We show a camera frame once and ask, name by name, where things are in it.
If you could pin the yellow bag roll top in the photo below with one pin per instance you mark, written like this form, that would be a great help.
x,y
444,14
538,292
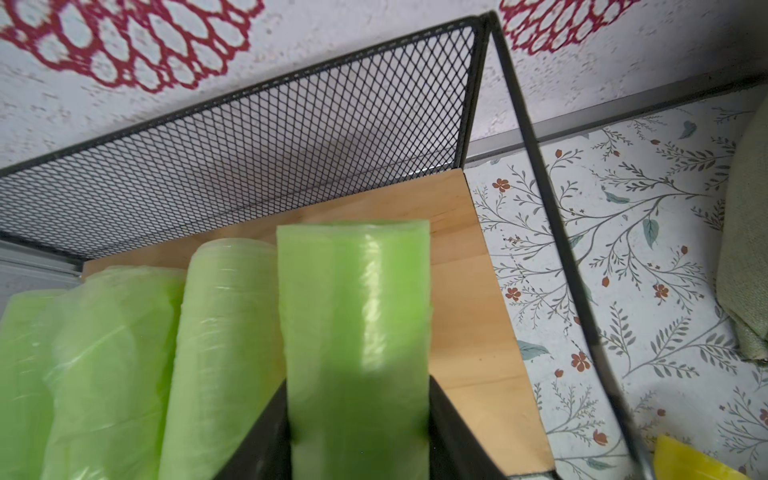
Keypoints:
x,y
675,460

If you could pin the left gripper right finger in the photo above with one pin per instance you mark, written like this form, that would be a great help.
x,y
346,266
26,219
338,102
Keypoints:
x,y
455,453

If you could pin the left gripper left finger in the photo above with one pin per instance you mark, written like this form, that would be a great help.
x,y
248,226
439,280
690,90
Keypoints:
x,y
265,452

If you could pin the green bag roll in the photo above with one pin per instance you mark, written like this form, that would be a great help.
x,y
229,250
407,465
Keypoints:
x,y
112,360
26,402
355,313
229,356

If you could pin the black wire wooden shelf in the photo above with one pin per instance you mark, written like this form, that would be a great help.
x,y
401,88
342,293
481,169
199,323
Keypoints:
x,y
382,115

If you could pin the green cushion pillow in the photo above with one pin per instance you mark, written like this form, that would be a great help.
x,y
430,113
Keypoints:
x,y
741,281

